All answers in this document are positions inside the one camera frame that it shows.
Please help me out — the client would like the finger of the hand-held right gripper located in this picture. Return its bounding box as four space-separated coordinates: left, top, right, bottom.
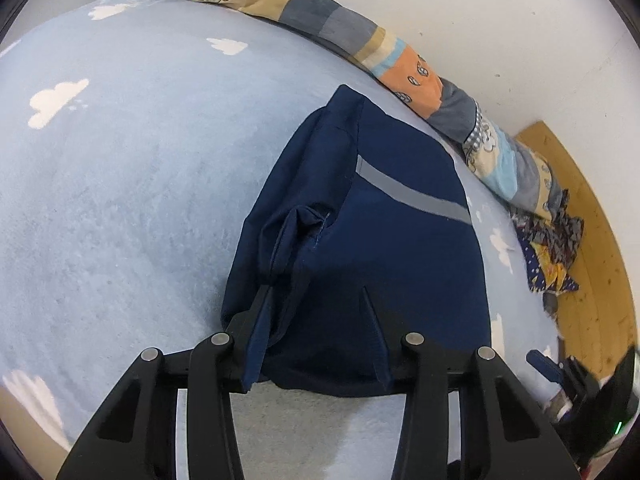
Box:
526 350 568 383

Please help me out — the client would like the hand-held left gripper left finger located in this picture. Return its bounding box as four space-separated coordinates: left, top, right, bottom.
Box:
55 285 274 480

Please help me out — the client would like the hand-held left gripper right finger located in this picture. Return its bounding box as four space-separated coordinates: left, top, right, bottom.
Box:
361 286 583 480

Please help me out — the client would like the navy jacket with red collar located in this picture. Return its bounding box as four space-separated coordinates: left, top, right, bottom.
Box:
220 84 492 399

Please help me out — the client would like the dark patterned yellow cloth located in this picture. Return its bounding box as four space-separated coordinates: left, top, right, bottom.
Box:
510 189 586 296

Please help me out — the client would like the wooden bed board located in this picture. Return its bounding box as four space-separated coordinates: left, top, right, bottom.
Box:
515 120 637 386

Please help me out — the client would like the light blue cloud-print bed sheet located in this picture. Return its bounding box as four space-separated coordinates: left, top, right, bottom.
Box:
0 0 566 480

